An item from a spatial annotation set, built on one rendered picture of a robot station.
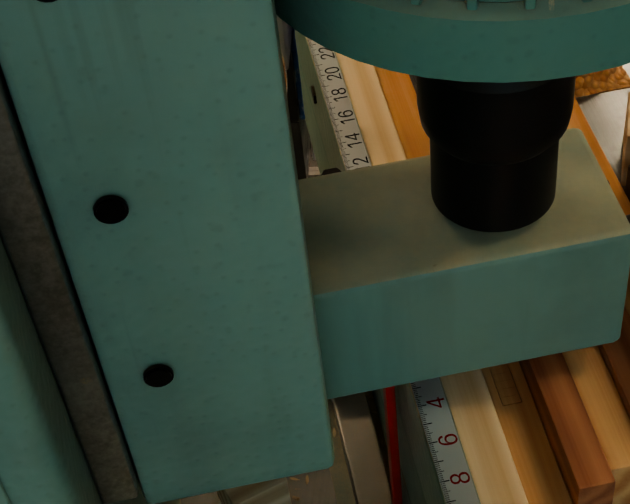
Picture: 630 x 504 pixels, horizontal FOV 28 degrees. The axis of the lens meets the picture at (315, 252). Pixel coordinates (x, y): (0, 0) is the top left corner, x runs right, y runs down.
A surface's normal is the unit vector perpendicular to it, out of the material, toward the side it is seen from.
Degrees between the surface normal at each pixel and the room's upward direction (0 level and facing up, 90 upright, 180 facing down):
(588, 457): 0
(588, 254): 90
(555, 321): 90
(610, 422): 0
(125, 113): 90
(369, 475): 0
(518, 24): 90
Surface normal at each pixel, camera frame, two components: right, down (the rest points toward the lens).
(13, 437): 0.18, 0.70
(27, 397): 0.82, 0.36
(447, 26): -0.27, 0.71
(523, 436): -0.09, -0.69
